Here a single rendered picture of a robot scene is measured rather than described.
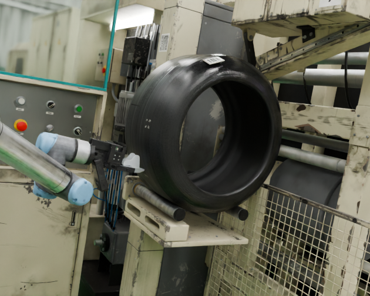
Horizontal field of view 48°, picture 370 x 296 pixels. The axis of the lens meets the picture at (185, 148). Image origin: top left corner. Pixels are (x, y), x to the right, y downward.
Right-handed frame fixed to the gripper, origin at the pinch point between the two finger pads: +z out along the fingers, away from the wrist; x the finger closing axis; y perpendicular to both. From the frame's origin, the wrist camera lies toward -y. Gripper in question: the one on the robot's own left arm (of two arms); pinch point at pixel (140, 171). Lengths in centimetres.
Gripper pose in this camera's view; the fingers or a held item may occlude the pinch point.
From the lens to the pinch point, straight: 145.0
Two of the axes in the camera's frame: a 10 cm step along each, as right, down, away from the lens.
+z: 8.2, 2.1, 5.3
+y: 2.7, -9.6, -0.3
